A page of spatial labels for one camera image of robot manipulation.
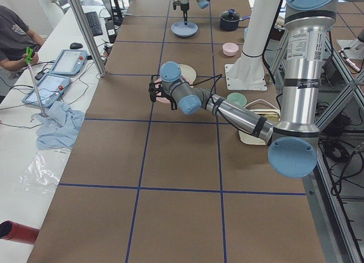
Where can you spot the light blue cloth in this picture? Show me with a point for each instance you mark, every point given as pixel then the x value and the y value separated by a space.
pixel 60 127

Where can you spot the aluminium frame post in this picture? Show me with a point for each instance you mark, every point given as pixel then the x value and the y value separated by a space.
pixel 87 35

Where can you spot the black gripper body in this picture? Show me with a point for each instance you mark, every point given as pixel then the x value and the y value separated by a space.
pixel 153 91
pixel 185 8

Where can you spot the upper teach pendant tablet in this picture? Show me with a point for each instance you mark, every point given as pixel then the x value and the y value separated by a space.
pixel 69 62

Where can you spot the green bowl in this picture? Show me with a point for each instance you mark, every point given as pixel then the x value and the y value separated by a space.
pixel 237 99

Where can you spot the pink plate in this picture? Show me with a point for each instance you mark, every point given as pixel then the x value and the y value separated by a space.
pixel 160 99

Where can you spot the dark blue pot with lid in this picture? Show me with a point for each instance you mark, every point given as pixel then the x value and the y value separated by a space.
pixel 230 19

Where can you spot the clear plastic bag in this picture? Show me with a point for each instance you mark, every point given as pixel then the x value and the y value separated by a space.
pixel 43 173

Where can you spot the black computer mouse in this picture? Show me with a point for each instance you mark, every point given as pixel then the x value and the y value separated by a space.
pixel 75 46

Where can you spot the blue plate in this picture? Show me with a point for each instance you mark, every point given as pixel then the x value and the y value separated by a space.
pixel 182 29

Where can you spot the pink bowl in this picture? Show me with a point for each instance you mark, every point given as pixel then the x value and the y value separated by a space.
pixel 230 49

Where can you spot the red tube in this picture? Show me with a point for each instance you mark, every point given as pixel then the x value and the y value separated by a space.
pixel 20 233

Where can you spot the black box with white label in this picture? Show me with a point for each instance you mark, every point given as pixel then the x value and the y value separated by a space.
pixel 111 32

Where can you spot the black keyboard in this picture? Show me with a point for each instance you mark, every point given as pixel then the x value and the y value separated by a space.
pixel 94 23

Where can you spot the cream plate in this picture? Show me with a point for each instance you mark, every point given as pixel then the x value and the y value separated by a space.
pixel 188 72

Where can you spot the teach pendant tablet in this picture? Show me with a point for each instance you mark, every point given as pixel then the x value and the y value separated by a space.
pixel 51 87
pixel 69 62

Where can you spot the white toaster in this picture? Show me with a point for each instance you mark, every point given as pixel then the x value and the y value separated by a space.
pixel 261 107

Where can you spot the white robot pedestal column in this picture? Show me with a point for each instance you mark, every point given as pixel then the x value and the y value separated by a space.
pixel 262 17

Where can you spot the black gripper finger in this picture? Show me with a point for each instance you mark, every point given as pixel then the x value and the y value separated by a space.
pixel 173 104
pixel 185 17

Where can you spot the grabber stick with green handle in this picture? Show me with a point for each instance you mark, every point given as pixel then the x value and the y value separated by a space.
pixel 29 55

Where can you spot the seated person in grey shirt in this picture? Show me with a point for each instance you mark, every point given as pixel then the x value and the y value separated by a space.
pixel 16 36

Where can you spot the lower teach pendant tablet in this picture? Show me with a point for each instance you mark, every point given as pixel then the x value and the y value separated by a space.
pixel 51 87

